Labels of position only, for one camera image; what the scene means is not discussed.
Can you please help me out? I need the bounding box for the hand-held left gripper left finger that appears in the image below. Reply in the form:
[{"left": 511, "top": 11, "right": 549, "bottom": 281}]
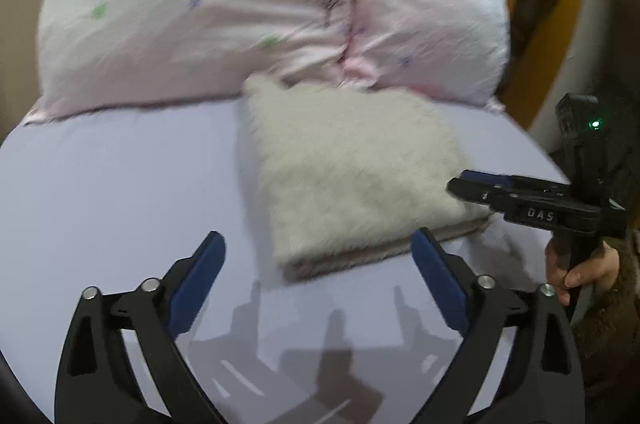
[{"left": 54, "top": 231, "right": 226, "bottom": 424}]

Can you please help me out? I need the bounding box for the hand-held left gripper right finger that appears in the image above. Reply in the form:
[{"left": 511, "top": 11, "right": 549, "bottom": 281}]
[{"left": 410, "top": 227, "right": 586, "bottom": 424}]

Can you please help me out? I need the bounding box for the person's right hand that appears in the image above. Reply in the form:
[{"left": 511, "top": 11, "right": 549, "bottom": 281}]
[{"left": 545, "top": 236, "right": 621, "bottom": 307}]

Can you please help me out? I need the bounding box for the white curved chair frame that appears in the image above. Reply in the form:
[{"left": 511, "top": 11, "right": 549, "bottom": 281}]
[{"left": 482, "top": 0, "right": 640, "bottom": 152}]

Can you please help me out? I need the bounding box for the lavender bed sheet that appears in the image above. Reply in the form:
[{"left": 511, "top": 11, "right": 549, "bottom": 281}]
[{"left": 0, "top": 96, "right": 571, "bottom": 424}]

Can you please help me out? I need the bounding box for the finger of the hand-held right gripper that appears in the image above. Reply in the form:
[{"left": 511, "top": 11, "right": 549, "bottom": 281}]
[{"left": 446, "top": 170, "right": 516, "bottom": 209}]

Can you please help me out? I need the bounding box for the cream fuzzy garment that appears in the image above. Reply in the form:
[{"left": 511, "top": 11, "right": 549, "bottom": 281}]
[{"left": 241, "top": 74, "right": 497, "bottom": 283}]

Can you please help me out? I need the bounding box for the person's brown sleeved forearm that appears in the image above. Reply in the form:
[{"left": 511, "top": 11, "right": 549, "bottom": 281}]
[{"left": 570, "top": 204, "right": 640, "bottom": 400}]

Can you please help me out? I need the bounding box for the white floral pillow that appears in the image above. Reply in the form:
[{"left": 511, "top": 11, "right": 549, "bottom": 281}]
[{"left": 22, "top": 0, "right": 512, "bottom": 125}]

